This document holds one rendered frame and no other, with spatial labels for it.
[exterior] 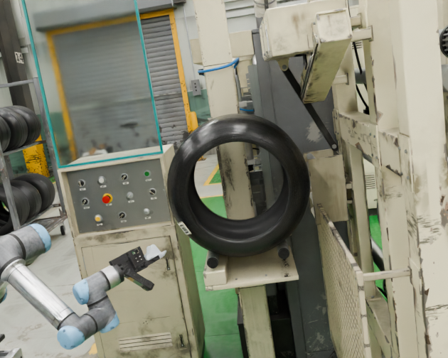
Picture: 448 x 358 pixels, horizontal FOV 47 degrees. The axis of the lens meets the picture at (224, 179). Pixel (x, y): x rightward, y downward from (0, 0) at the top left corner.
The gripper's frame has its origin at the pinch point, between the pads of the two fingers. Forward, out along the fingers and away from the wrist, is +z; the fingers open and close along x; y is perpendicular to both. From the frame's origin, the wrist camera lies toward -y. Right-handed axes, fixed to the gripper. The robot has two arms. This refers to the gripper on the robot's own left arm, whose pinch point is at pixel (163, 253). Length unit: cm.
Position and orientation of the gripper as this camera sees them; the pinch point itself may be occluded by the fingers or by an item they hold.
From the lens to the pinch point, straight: 195.6
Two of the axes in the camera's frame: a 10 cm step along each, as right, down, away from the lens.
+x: -5.0, 2.6, 8.3
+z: 7.4, -3.7, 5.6
